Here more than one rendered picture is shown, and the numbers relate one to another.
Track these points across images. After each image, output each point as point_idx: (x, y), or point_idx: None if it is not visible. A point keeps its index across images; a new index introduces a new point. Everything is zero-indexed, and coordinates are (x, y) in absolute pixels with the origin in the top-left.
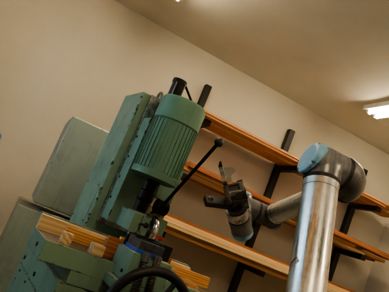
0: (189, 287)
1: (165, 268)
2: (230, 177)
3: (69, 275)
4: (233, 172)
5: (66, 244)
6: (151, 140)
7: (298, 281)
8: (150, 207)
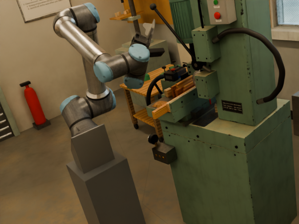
0: (157, 101)
1: (158, 75)
2: (145, 31)
3: None
4: (143, 27)
5: None
6: None
7: None
8: (292, 98)
